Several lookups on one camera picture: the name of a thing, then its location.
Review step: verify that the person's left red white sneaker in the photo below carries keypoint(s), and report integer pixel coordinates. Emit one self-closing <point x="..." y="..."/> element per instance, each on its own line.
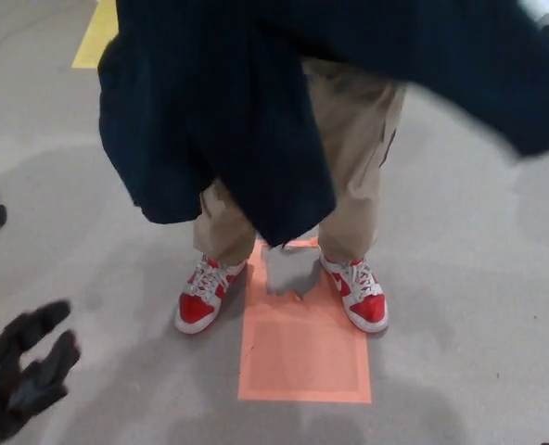
<point x="367" y="308"/>

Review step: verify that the robot left black hand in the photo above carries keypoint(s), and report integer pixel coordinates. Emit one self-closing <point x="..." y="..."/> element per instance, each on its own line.
<point x="24" y="380"/>

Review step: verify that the khaki trousers of person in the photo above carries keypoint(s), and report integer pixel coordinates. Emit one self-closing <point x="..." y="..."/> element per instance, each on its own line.
<point x="358" y="139"/>

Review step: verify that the person's red white sneaker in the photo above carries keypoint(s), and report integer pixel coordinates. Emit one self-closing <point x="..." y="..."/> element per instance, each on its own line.
<point x="195" y="310"/>
<point x="367" y="308"/>

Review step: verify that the yellow tape floor stripe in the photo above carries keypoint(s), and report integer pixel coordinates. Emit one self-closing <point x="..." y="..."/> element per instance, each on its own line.
<point x="93" y="37"/>

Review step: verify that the navy blue coat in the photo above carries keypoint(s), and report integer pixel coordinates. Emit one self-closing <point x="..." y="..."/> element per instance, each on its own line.
<point x="209" y="116"/>

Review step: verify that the person's right red white sneaker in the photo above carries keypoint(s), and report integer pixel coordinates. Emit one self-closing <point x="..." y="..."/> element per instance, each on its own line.
<point x="195" y="310"/>

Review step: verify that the orange tape floor marker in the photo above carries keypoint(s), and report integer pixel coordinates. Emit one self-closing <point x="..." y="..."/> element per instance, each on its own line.
<point x="302" y="361"/>

